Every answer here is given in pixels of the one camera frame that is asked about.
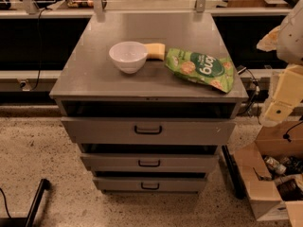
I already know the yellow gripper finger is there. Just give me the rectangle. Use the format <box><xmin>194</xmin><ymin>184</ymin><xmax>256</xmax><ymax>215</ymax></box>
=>
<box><xmin>263</xmin><ymin>64</ymin><xmax>303</xmax><ymax>123</ymax></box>
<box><xmin>257</xmin><ymin>26</ymin><xmax>280</xmax><ymax>52</ymax></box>

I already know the grey top drawer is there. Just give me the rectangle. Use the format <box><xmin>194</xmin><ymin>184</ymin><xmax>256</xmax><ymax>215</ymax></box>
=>
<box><xmin>62</xmin><ymin>117</ymin><xmax>235</xmax><ymax>145</ymax></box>

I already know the grey drawer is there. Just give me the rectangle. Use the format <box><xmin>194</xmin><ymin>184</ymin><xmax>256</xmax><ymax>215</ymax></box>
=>
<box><xmin>62</xmin><ymin>117</ymin><xmax>235</xmax><ymax>145</ymax></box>
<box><xmin>80</xmin><ymin>153</ymin><xmax>218</xmax><ymax>173</ymax></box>
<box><xmin>93</xmin><ymin>177</ymin><xmax>206</xmax><ymax>192</ymax></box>

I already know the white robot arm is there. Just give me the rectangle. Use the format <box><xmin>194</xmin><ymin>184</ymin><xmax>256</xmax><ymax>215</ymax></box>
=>
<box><xmin>257</xmin><ymin>0</ymin><xmax>303</xmax><ymax>127</ymax></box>

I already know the grey metal drawer cabinet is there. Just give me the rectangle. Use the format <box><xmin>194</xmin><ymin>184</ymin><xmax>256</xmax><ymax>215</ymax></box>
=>
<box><xmin>50</xmin><ymin>12</ymin><xmax>247</xmax><ymax>180</ymax></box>

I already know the grey middle drawer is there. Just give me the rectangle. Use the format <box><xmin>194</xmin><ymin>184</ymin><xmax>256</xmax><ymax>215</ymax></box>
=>
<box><xmin>80</xmin><ymin>153</ymin><xmax>218</xmax><ymax>173</ymax></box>

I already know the grey bottom drawer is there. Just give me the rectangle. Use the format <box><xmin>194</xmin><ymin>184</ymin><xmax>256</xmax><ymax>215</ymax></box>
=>
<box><xmin>93</xmin><ymin>177</ymin><xmax>206</xmax><ymax>192</ymax></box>

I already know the green snack bag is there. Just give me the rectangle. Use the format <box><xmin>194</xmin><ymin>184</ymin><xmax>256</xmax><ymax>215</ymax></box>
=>
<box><xmin>165</xmin><ymin>48</ymin><xmax>234</xmax><ymax>93</ymax></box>

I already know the cardboard box with items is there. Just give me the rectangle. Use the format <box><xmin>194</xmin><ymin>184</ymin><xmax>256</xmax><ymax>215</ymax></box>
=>
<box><xmin>234</xmin><ymin>121</ymin><xmax>303</xmax><ymax>227</ymax></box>

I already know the yellow sponge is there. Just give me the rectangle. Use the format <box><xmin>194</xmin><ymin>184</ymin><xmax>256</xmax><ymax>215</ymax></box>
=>
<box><xmin>145</xmin><ymin>44</ymin><xmax>166</xmax><ymax>61</ymax></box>

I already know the white plastic bowl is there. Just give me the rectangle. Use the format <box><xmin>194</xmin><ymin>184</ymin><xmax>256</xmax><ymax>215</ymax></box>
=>
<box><xmin>109</xmin><ymin>42</ymin><xmax>148</xmax><ymax>74</ymax></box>

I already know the black metal stand leg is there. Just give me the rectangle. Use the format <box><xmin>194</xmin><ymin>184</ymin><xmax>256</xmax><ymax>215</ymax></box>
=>
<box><xmin>0</xmin><ymin>179</ymin><xmax>51</xmax><ymax>227</ymax></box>

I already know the black cable right side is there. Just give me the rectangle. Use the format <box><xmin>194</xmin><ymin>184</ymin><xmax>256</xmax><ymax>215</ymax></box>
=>
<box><xmin>236</xmin><ymin>64</ymin><xmax>261</xmax><ymax>115</ymax></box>

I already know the black hanging cable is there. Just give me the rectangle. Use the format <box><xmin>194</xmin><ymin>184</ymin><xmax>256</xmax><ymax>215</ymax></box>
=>
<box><xmin>30</xmin><ymin>7</ymin><xmax>53</xmax><ymax>92</ymax></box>

